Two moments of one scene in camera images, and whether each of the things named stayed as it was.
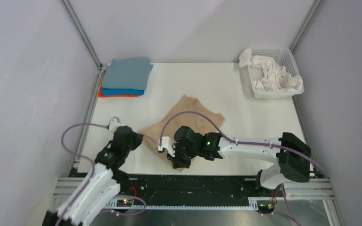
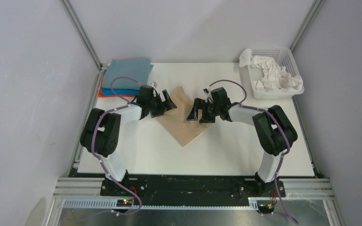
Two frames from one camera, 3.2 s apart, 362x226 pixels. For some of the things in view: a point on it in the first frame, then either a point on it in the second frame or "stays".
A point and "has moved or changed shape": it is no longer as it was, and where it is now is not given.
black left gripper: x=137 y=138 -> x=162 y=109
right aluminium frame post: x=305 y=25 stays
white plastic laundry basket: x=283 y=57 stays
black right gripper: x=177 y=162 -> x=200 y=103
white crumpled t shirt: x=276 y=78 stays
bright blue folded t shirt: x=120 y=92 stays
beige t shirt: x=151 y=137 has moved or changed shape
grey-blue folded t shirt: x=131 y=74 stays
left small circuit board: x=124 y=203 stays
